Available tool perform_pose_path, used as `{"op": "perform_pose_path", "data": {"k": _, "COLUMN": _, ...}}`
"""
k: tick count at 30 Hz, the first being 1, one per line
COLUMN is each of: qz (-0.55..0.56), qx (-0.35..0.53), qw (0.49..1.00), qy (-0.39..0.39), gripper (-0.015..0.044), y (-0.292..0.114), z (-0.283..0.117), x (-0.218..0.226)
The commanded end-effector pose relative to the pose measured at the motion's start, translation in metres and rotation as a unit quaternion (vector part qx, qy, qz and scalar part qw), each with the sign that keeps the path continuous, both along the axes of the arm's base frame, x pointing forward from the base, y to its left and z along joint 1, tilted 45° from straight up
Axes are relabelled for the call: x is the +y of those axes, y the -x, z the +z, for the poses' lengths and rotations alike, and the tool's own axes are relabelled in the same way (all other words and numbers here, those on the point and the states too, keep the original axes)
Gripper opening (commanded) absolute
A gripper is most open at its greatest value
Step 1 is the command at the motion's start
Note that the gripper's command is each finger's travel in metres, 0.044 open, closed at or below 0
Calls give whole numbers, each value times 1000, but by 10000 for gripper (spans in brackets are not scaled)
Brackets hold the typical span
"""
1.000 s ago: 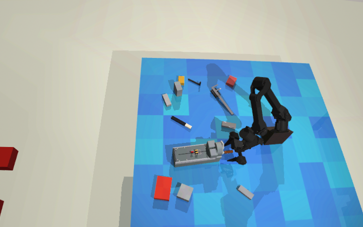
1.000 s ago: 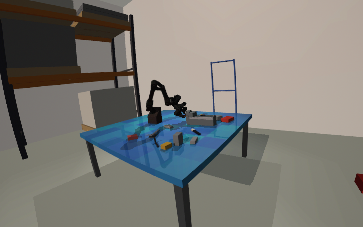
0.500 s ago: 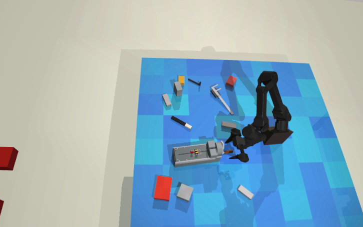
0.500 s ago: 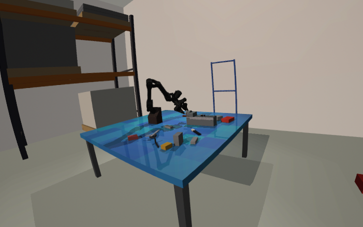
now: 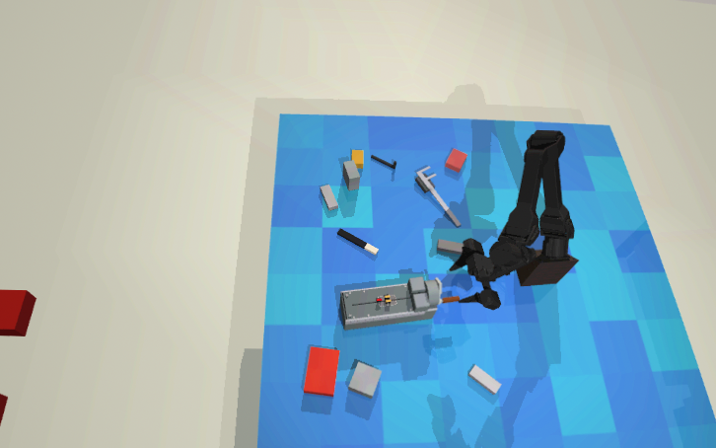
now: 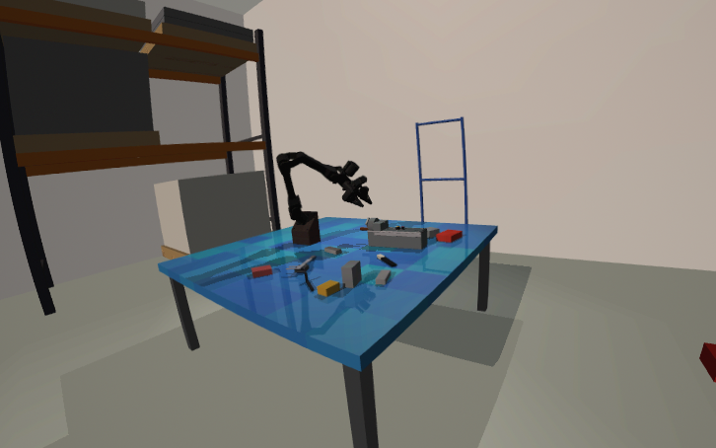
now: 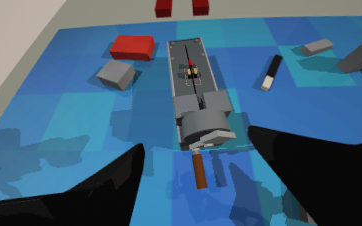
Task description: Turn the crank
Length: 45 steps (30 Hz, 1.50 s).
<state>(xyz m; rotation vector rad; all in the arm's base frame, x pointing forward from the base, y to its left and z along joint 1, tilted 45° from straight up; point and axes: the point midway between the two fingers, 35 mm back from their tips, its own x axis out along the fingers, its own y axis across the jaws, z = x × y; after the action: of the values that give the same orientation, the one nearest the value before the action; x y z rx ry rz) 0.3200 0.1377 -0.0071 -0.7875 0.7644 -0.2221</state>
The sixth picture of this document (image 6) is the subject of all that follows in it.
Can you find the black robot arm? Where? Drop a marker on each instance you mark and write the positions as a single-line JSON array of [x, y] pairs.
[[330, 172]]

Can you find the orange-brown rectangular block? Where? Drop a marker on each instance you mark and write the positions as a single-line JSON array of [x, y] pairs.
[[328, 288]]

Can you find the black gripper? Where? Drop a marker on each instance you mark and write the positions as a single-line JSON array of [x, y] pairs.
[[351, 194]]

